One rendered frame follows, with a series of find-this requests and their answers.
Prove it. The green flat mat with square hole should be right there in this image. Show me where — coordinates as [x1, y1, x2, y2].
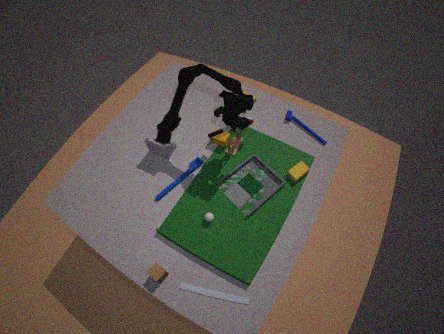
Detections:
[159, 127, 315, 283]

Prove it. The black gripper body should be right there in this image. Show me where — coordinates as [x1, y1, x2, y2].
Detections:
[214, 106, 250, 130]

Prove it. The small tan block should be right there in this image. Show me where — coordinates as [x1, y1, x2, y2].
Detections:
[147, 263, 169, 283]

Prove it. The grey flat bar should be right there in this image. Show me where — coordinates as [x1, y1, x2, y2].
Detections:
[179, 282, 250, 304]

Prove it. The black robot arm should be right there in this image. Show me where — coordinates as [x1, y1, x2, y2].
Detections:
[154, 63, 254, 144]

